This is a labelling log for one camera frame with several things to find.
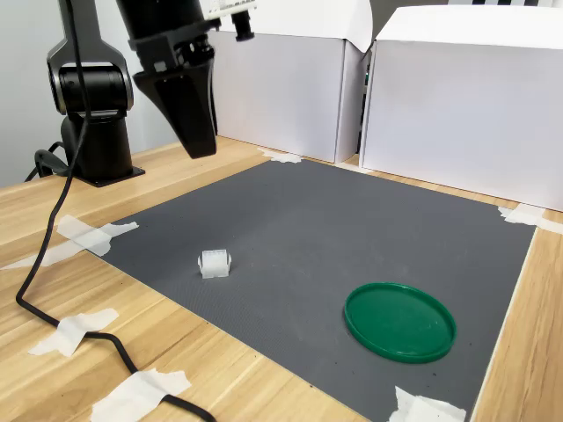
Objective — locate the small white plastic terminal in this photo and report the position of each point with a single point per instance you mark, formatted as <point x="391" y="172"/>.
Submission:
<point x="214" y="264"/>

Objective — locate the round green lid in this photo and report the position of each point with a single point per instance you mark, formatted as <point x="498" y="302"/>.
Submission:
<point x="398" y="323"/>

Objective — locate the white cardboard box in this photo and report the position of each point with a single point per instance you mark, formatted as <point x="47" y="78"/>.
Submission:
<point x="281" y="88"/>
<point x="462" y="110"/>

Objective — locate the white tape piece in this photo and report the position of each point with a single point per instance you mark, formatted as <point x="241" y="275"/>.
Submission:
<point x="281" y="157"/>
<point x="523" y="215"/>
<point x="132" y="395"/>
<point x="88" y="237"/>
<point x="75" y="327"/>
<point x="422" y="409"/>
<point x="119" y="228"/>

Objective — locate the dark grey mat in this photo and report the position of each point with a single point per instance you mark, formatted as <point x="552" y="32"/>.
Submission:
<point x="308" y="228"/>

